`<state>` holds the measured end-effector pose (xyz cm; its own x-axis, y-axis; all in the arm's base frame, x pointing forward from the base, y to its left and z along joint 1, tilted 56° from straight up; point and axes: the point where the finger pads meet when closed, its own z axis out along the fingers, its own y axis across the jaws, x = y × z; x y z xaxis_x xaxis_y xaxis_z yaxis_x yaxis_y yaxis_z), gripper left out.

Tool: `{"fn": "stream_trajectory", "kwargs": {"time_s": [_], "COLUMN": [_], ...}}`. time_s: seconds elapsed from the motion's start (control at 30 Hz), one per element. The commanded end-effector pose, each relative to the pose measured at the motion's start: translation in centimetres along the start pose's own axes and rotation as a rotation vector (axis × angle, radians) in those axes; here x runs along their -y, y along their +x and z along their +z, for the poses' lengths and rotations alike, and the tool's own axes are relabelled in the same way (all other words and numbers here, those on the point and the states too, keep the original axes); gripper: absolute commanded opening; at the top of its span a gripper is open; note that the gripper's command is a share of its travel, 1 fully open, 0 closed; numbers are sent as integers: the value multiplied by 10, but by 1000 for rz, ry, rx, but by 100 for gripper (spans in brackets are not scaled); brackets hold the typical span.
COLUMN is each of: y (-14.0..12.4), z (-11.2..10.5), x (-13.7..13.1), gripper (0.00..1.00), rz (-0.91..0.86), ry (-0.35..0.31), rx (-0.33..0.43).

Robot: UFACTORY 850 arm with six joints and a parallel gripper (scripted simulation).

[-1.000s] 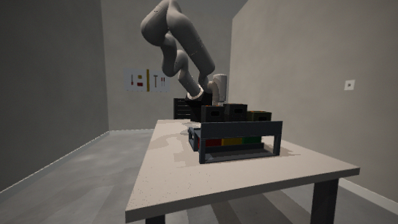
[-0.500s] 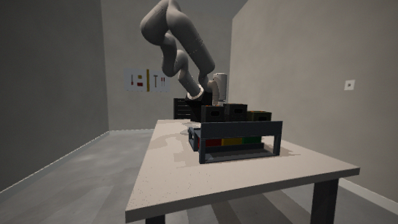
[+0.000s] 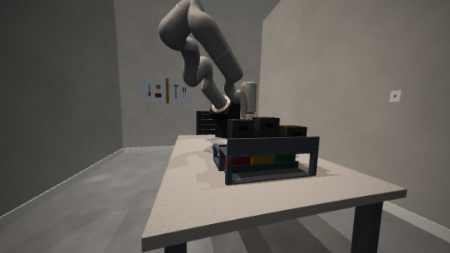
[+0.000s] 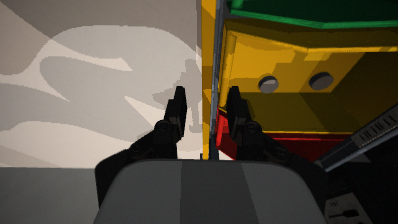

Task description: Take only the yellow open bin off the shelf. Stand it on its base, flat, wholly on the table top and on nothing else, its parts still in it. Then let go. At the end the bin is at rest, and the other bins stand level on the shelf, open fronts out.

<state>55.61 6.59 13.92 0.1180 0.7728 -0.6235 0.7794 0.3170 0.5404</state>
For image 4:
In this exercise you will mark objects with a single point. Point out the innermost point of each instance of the grey disc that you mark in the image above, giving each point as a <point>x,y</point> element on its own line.
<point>268,84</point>
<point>320,81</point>

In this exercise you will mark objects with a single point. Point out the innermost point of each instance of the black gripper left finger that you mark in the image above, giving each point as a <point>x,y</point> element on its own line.
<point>161,143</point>

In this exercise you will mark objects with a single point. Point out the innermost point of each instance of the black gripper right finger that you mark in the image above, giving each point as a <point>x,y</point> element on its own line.
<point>255,145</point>

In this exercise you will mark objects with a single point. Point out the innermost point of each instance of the black metal shelf rack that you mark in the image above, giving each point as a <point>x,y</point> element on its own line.
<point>380,129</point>

